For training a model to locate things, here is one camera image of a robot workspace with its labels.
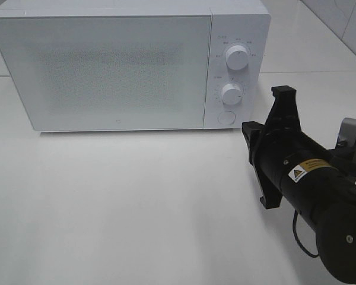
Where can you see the white microwave door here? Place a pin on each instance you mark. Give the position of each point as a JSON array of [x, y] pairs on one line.
[[109, 73]]

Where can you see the upper white power knob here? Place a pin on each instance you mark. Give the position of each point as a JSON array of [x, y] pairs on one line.
[[237, 57]]

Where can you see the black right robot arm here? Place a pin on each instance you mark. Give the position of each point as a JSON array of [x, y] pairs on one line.
[[337, 251]]

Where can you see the white microwave oven body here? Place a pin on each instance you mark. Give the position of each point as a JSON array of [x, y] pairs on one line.
[[232, 22]]

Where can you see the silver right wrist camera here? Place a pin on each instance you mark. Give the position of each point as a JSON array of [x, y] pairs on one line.
[[345, 149]]

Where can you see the round white door-open button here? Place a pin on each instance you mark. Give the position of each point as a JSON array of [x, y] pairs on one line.
[[226, 117]]

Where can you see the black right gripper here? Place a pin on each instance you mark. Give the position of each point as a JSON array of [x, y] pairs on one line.
[[291, 165]]

